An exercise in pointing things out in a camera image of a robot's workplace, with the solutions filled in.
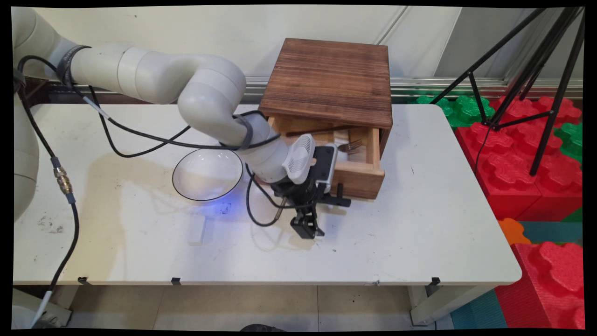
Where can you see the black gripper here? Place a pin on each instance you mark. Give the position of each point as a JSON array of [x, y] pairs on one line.
[[301, 196]]

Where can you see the light wooden drawer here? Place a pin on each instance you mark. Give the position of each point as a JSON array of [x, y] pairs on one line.
[[357, 175]]

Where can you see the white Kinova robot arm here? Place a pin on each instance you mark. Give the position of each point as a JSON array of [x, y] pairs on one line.
[[210, 93]]

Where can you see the white vented wrist cover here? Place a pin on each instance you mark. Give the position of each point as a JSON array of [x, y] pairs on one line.
[[298, 156]]

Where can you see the silver metal fork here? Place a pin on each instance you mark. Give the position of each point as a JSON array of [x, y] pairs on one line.
[[350, 146]]

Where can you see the small white rectangular block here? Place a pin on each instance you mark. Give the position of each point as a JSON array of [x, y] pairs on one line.
[[197, 230]]

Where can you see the white bowl with black rim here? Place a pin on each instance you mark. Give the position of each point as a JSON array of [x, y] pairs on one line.
[[207, 175]]

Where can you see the black table edge clip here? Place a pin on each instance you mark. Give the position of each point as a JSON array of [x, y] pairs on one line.
[[176, 281], [83, 281], [435, 281]]

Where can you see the white table leg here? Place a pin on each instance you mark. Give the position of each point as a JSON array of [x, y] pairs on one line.
[[42, 305], [433, 303]]

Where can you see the brown wooden cabinet box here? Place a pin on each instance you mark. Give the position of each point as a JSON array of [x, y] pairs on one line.
[[326, 79]]

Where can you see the teal foam mat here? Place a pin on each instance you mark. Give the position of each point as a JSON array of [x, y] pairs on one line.
[[550, 232], [478, 312]]

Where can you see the green foam block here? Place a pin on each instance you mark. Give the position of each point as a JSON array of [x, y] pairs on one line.
[[461, 109], [572, 140]]

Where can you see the red foam block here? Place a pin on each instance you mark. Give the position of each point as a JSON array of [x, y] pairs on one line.
[[522, 109], [499, 172], [550, 284], [559, 191]]

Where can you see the orange foam piece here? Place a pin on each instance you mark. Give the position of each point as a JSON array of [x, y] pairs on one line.
[[512, 231]]

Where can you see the black tripod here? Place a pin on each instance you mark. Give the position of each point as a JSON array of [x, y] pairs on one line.
[[550, 70]]

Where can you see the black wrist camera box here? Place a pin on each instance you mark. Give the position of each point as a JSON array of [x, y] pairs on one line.
[[324, 165]]

